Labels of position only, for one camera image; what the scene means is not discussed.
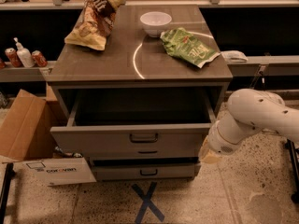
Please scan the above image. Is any grey top drawer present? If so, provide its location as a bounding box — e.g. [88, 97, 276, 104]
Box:
[51, 87, 215, 157]

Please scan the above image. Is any grey drawer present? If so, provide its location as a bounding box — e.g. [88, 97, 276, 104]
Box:
[90, 148, 198, 160]
[92, 162, 201, 181]
[51, 87, 215, 157]

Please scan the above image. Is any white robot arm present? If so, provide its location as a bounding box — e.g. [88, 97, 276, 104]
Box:
[199, 89, 299, 163]

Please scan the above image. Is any grey drawer cabinet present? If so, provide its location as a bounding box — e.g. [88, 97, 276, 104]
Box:
[47, 6, 232, 170]

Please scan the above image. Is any grey bottom drawer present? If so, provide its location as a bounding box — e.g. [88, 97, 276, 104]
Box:
[92, 162, 201, 181]

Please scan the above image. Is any grey middle drawer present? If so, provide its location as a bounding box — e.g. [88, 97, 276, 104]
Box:
[90, 148, 198, 160]

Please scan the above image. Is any black stand right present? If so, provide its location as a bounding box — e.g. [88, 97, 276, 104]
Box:
[285, 140, 299, 204]

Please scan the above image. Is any black stand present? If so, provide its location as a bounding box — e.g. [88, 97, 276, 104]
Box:
[285, 140, 299, 204]
[0, 163, 15, 224]

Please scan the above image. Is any white folded cloth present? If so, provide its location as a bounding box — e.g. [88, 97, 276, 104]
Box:
[221, 50, 248, 63]

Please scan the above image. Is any green chip bag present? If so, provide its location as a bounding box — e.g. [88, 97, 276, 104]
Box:
[160, 27, 220, 68]

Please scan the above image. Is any white bowl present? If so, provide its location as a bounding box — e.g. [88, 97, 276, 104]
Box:
[140, 11, 172, 37]

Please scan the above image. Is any white printed cardboard flap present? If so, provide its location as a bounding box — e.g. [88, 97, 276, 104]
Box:
[22, 157, 97, 187]

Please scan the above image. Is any brown yellow chip bag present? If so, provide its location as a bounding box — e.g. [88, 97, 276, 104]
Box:
[64, 0, 124, 50]

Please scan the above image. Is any brown cardboard box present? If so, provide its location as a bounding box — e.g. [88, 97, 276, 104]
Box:
[0, 87, 67, 161]

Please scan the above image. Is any red soda can right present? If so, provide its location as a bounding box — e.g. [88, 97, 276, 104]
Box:
[32, 50, 48, 67]

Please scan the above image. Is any red soda can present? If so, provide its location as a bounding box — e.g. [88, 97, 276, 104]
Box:
[32, 50, 48, 67]
[5, 48, 21, 67]

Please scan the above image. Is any black stand left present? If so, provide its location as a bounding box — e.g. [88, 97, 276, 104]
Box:
[0, 163, 15, 224]

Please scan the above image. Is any white pump bottle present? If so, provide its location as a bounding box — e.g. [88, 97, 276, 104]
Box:
[14, 37, 35, 68]

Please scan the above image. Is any red soda can left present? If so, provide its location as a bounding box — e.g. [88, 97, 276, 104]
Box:
[5, 48, 21, 67]

